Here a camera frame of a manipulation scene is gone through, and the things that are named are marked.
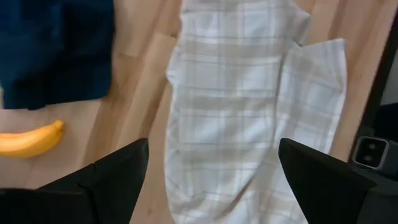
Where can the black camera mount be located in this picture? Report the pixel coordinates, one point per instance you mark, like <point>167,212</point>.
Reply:
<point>388,118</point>

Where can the yellow toy banana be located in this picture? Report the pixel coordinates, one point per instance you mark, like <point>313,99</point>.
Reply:
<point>31,143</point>

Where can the dark blue cloth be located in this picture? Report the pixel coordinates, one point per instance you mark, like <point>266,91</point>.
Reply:
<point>53,53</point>

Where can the white plaid cloth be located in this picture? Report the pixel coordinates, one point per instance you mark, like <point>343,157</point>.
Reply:
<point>236,109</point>

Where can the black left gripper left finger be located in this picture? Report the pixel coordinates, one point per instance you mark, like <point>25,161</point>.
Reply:
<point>93,196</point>

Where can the black aluminium rig frame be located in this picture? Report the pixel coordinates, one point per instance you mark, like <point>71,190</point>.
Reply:
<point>374,93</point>

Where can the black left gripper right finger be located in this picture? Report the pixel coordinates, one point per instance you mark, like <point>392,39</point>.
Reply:
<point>323,193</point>

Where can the grey stereo camera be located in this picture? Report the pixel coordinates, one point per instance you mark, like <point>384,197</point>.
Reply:
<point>370,152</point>

